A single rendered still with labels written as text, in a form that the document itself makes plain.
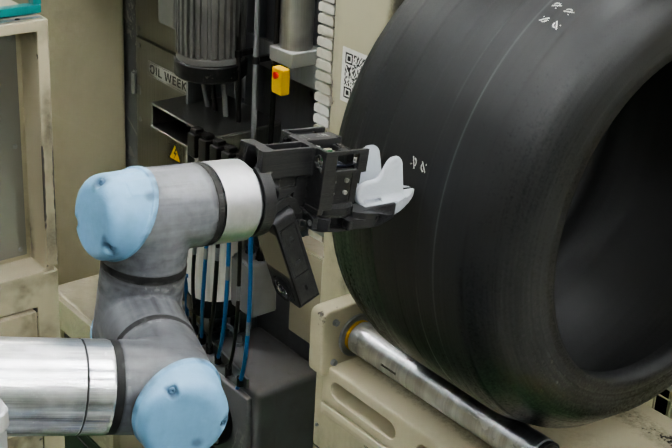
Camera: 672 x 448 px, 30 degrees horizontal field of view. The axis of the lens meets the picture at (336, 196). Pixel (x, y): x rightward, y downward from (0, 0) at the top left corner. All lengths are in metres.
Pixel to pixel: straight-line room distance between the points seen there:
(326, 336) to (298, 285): 0.46
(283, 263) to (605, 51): 0.38
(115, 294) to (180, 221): 0.09
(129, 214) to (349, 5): 0.68
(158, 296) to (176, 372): 0.13
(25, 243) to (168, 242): 0.82
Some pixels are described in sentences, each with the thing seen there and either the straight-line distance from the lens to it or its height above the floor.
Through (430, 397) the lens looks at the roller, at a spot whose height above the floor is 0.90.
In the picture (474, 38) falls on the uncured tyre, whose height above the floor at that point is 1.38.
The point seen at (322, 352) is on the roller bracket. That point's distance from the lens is 1.66.
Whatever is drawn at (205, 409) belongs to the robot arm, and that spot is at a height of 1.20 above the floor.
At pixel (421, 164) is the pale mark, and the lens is 1.28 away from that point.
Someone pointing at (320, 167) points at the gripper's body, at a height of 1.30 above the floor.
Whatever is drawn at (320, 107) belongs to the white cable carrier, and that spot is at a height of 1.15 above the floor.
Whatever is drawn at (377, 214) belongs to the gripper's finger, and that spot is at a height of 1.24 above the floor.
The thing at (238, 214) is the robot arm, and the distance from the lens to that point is 1.10.
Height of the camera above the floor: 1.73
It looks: 23 degrees down
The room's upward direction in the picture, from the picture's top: 3 degrees clockwise
